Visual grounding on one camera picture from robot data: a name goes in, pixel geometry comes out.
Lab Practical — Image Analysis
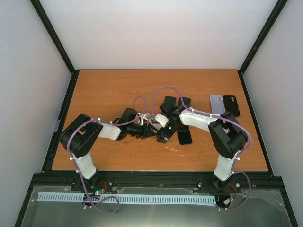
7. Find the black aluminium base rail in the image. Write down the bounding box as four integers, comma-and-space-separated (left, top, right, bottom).
30, 171, 284, 193

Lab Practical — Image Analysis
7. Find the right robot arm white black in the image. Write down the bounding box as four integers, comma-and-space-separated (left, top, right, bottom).
149, 101, 250, 191

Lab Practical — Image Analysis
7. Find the light blue cable duct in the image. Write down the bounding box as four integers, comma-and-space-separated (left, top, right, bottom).
37, 192, 216, 206

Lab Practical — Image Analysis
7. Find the small green circuit board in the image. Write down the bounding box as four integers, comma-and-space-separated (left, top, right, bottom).
94, 187, 107, 196

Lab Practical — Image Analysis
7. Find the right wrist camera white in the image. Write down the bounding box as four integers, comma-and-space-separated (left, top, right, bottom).
154, 114, 169, 127

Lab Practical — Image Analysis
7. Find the black frame post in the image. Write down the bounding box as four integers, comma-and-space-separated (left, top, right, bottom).
239, 0, 289, 74
29, 0, 77, 74

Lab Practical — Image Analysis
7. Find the blue-edged black smartphone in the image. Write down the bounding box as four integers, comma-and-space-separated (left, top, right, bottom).
164, 96, 177, 107

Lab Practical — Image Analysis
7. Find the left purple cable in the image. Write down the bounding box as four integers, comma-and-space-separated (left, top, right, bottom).
67, 96, 148, 215

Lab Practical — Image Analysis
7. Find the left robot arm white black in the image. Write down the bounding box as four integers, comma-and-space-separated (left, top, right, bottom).
59, 108, 156, 191

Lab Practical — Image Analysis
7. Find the lilac phone case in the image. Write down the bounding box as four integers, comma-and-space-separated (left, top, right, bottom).
210, 95, 225, 114

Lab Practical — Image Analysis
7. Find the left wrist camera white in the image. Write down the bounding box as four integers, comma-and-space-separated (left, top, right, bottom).
138, 113, 151, 126

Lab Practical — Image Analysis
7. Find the black phone case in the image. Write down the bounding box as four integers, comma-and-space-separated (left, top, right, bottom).
223, 95, 240, 117

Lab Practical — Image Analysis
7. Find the left black frame post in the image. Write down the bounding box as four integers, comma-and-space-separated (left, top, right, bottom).
29, 0, 77, 74

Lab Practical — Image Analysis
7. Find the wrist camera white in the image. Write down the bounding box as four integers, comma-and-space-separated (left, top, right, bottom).
138, 113, 151, 126
154, 114, 169, 127

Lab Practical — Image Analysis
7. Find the right black frame post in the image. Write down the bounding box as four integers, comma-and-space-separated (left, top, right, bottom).
239, 0, 289, 74

